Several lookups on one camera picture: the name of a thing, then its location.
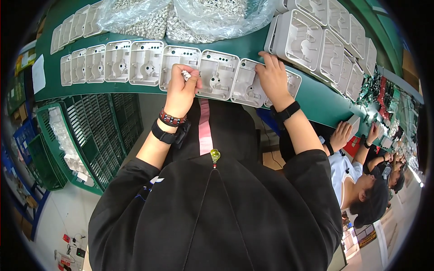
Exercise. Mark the white plastic housing shell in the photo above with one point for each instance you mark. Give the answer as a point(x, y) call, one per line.
point(244, 92)

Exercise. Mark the heap of circuit boards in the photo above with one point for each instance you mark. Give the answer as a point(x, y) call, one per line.
point(383, 98)

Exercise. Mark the stack of deep white covers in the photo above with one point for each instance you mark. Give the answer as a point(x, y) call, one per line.
point(301, 44)

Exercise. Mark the large green plastic crate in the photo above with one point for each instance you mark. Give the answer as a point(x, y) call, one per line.
point(98, 135)

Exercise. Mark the person's right hand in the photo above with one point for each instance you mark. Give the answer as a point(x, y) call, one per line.
point(274, 84)

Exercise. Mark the blue plastic crate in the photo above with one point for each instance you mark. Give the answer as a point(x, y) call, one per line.
point(24, 139)

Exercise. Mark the small white plastic parts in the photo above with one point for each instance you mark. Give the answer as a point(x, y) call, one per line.
point(186, 75)

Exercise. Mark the shelf with cartons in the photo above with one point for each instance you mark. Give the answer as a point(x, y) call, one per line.
point(20, 84)

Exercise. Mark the small green plastic crate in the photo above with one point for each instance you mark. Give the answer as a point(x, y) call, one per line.
point(44, 162)

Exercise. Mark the white paper sheet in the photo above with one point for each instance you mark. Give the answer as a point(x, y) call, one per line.
point(38, 74)

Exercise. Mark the clear bag of white parts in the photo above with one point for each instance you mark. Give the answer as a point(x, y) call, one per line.
point(139, 18)
point(210, 20)

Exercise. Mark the black charger box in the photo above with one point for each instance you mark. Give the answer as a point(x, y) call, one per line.
point(80, 252)

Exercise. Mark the brown cardboard box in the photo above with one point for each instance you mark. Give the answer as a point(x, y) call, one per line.
point(273, 160)

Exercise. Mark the long row of white housings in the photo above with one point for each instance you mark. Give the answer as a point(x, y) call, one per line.
point(145, 62)

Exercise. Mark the person's body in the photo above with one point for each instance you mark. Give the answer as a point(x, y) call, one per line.
point(220, 220)

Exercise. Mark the pile of white plastic inserts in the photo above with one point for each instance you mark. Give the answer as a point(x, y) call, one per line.
point(66, 142)

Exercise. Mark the small red device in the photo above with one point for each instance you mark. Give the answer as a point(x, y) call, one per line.
point(66, 238)

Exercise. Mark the person's left hand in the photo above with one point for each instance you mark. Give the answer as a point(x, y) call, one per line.
point(179, 96)

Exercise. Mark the short row of white housings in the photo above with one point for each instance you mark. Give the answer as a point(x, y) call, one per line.
point(78, 25)

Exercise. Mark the white housing part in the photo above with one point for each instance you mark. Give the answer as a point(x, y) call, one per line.
point(353, 126)

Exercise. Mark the green slatted plastic crate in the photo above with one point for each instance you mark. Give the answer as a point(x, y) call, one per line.
point(130, 115)

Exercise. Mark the black wrist band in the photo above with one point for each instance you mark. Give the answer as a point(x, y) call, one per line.
point(286, 111)
point(164, 135)

